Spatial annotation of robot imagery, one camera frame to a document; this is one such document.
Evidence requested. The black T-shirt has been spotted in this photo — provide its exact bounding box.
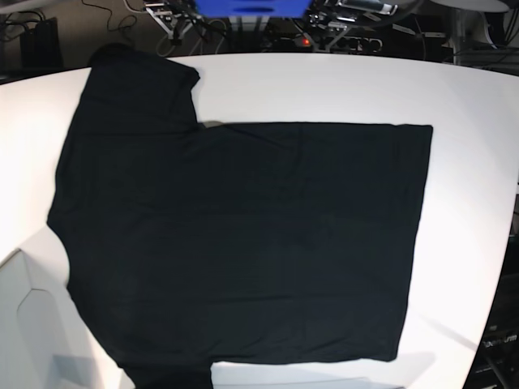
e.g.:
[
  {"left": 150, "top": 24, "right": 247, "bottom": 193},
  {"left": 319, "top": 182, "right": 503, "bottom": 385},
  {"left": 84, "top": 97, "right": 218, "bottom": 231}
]
[{"left": 47, "top": 45, "right": 433, "bottom": 388}]

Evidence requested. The black power strip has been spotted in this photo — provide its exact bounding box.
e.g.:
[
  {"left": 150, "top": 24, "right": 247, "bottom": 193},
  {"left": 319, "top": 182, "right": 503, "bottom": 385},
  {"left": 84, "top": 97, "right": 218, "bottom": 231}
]
[{"left": 260, "top": 34, "right": 384, "bottom": 55}]

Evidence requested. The blue plastic crate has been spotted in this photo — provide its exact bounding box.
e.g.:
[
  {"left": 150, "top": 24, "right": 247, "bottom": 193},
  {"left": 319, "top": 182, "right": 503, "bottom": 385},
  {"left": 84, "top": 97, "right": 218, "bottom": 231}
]
[{"left": 195, "top": 0, "right": 311, "bottom": 18}]

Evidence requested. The black box left background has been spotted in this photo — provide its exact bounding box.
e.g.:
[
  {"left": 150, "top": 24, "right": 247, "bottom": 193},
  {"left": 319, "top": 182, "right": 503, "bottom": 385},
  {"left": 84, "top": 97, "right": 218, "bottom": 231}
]
[{"left": 19, "top": 18, "right": 63, "bottom": 69}]

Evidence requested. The white cable loop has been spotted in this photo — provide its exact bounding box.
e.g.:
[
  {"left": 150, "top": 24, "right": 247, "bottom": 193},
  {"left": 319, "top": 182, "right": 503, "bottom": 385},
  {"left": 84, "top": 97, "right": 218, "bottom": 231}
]
[{"left": 156, "top": 24, "right": 228, "bottom": 58}]

